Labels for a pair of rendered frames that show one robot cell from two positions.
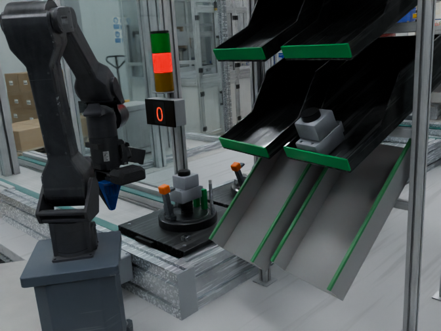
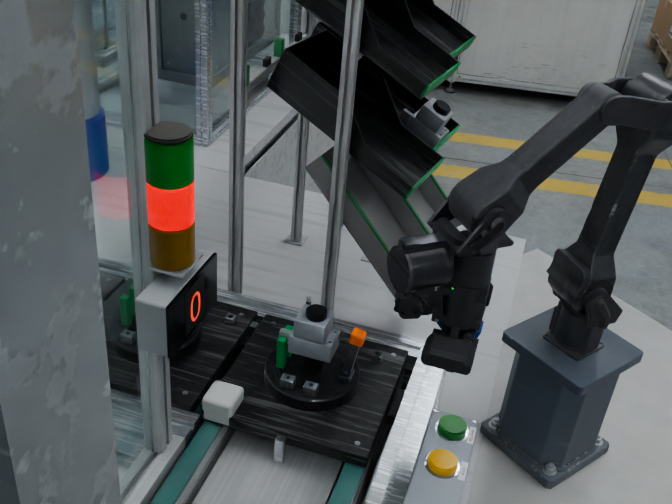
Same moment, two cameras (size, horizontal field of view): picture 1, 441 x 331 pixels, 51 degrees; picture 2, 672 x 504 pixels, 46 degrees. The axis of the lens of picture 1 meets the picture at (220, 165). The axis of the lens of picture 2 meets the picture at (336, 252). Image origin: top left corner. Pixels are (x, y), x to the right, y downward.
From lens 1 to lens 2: 176 cm
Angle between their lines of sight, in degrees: 106
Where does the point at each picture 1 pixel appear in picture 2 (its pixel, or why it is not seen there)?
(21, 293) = not seen: outside the picture
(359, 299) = not seen: hidden behind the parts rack
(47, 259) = (602, 354)
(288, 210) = (409, 213)
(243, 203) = (377, 255)
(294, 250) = not seen: hidden behind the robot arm
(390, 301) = (320, 266)
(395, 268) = (249, 264)
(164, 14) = (153, 88)
